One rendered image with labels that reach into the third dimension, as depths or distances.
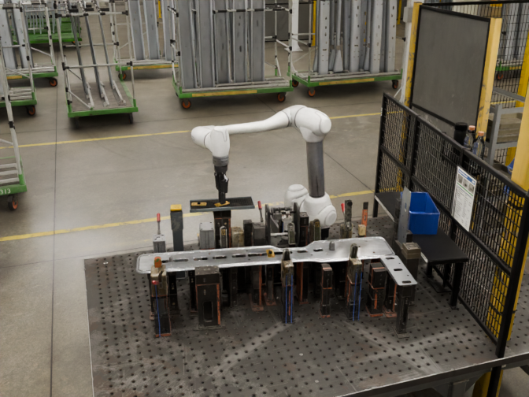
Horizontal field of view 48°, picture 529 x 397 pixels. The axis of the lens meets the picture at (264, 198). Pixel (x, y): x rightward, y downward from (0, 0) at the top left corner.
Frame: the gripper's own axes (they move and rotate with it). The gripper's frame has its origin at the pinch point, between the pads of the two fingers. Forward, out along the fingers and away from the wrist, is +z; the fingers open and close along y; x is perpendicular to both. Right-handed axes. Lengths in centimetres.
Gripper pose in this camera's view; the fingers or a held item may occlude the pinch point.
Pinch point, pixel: (222, 197)
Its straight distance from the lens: 339.0
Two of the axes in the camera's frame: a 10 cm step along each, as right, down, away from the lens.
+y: 5.5, 3.4, -7.6
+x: 8.3, -2.3, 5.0
